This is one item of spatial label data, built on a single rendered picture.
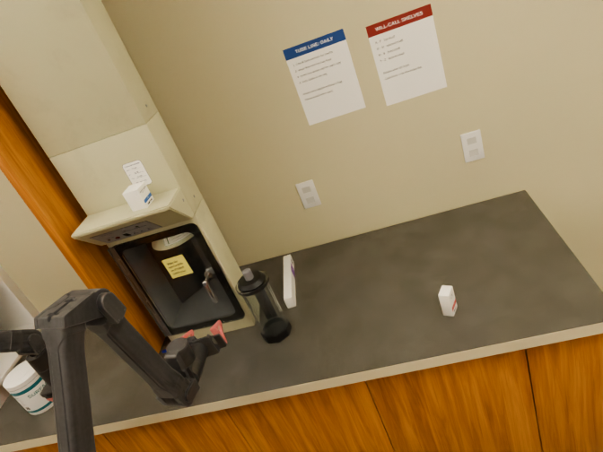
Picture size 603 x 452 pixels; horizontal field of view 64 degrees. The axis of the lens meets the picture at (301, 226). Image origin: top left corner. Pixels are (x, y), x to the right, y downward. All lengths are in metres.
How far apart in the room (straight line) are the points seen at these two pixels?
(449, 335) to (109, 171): 1.07
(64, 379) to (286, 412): 0.79
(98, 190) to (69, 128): 0.19
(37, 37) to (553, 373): 1.64
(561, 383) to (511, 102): 0.92
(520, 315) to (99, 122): 1.27
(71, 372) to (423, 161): 1.36
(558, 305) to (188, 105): 1.34
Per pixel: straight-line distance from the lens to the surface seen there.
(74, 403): 1.04
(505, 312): 1.48
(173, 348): 1.31
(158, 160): 1.43
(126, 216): 1.44
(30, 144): 1.61
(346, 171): 1.84
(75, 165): 1.54
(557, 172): 2.03
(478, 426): 1.70
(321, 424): 1.64
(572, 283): 1.55
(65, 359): 1.01
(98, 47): 1.39
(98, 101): 1.43
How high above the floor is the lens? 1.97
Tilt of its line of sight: 29 degrees down
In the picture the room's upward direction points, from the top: 22 degrees counter-clockwise
